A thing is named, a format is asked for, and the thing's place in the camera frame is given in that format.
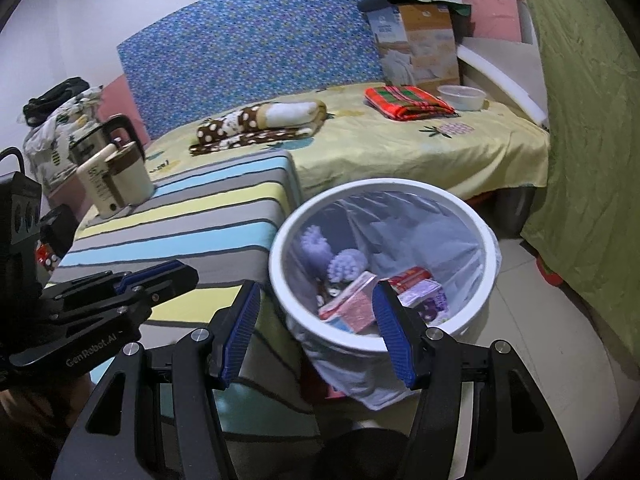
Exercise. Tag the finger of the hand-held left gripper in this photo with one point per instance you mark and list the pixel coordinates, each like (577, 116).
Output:
(145, 275)
(175, 280)

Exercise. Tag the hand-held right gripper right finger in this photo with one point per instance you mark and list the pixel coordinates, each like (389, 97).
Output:
(390, 330)

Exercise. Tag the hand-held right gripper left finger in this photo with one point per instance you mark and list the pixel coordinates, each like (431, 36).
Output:
(245, 330)

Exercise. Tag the small white box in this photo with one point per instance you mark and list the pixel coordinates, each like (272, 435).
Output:
(427, 302)

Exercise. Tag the red white tissue packet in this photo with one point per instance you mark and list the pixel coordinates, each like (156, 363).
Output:
(350, 305)

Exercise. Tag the red drink can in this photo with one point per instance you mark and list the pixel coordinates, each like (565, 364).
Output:
(410, 277)

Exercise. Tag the small white foam net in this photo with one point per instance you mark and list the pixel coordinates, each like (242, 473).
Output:
(347, 265)

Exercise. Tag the white plastic bin liner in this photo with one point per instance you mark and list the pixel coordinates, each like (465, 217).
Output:
(425, 240)

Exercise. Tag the white round trash bin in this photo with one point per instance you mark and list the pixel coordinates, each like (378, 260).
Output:
(380, 185)

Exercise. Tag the pink storage box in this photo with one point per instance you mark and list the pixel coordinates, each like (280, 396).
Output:
(70, 192)

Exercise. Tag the striped tablecloth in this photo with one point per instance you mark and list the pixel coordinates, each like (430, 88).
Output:
(200, 195)

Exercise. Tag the beige mug with brown lid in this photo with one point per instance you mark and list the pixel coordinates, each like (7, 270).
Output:
(132, 180)

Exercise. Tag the pineapple print bedding bundle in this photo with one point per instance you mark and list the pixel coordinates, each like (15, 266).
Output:
(50, 135)

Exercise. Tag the steel electric kettle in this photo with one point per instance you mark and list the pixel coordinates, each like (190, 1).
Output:
(87, 147)

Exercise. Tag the black bag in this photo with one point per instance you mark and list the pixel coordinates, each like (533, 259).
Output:
(55, 95)

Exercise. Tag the brown polka dot blanket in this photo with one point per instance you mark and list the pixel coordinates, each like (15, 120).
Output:
(225, 130)

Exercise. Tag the yellow bed sheet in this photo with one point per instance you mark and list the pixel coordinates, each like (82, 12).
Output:
(400, 160)

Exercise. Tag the small red object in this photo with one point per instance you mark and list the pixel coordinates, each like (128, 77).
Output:
(550, 270)

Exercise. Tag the red plaid cloth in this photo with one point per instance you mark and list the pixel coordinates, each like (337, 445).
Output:
(405, 102)

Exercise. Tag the white bowl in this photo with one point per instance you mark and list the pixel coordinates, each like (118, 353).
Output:
(462, 99)

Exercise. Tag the blue floral headboard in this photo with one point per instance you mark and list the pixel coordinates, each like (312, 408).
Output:
(250, 45)

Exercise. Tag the white foam board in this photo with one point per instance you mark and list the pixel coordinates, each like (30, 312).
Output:
(505, 80)

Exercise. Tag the printed cardboard box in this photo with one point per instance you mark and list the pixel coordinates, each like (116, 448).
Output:
(425, 45)

